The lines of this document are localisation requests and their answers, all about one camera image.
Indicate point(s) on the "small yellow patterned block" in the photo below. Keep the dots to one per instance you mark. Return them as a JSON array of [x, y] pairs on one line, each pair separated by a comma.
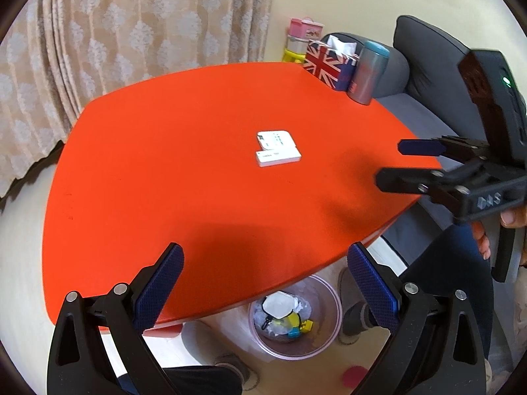
[[306, 327]]

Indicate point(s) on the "person's right hand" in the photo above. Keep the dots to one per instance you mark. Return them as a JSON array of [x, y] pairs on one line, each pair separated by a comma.
[[481, 240]]

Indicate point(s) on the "grey teal tumbler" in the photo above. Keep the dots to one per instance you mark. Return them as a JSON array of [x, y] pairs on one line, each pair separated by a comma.
[[366, 74]]

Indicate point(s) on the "yellow plastic piece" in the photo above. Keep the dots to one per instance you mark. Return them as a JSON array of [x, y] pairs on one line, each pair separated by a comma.
[[293, 321]]

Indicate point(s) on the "white zip pouch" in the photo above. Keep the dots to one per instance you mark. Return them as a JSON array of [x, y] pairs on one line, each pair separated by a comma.
[[278, 304]]

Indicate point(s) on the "pink round object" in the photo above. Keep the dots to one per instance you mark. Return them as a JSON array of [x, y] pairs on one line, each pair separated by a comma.
[[356, 376]]

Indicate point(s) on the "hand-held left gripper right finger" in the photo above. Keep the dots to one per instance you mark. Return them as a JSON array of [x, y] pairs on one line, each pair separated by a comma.
[[374, 292]]

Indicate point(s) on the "beige patterned curtain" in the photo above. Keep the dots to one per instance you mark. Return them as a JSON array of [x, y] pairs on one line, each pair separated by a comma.
[[123, 28]]

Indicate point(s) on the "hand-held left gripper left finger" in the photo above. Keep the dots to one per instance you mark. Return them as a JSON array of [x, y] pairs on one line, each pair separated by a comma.
[[160, 292]]

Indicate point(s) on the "yellow container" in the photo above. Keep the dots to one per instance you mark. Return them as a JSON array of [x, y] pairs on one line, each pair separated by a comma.
[[293, 56]]

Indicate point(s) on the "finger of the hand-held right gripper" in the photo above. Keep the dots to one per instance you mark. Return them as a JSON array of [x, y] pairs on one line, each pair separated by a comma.
[[403, 179], [416, 147]]

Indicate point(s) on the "grey sofa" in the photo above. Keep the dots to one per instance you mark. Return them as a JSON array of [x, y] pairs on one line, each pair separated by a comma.
[[420, 70]]

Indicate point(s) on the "white tissue paper in bag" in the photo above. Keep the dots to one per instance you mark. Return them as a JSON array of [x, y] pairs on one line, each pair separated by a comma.
[[343, 45]]

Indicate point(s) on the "teal toy block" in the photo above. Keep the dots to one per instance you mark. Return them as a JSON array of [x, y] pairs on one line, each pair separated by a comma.
[[294, 333]]

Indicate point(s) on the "grey left slipper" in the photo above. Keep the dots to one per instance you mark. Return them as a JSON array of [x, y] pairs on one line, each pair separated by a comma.
[[230, 364]]

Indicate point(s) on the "clear plastic trash bin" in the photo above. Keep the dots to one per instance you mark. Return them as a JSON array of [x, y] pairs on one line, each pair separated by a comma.
[[271, 345]]

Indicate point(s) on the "white small device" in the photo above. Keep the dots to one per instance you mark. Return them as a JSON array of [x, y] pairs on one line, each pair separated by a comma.
[[280, 138]]

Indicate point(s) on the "union jack tissue box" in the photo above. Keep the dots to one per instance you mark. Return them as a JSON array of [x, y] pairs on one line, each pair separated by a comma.
[[325, 63]]

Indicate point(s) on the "white flat box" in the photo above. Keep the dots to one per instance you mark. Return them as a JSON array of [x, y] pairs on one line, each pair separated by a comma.
[[280, 158]]

